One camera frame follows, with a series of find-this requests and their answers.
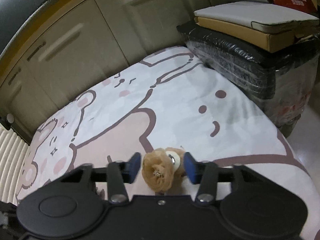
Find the cardboard box with white top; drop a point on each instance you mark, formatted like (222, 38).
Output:
(267, 26)

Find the beige cabinet row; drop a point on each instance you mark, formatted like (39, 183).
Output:
(66, 46)

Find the cartoon bear bed sheet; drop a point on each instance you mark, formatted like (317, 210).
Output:
(169, 99)

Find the black plastic wrapped bundle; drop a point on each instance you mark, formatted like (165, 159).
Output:
(247, 66)

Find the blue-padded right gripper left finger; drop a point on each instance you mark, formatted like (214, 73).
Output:
(119, 174)

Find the beige fabric flower hair clip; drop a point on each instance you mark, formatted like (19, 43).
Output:
(162, 167)

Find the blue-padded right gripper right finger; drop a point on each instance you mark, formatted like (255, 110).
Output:
(204, 174)

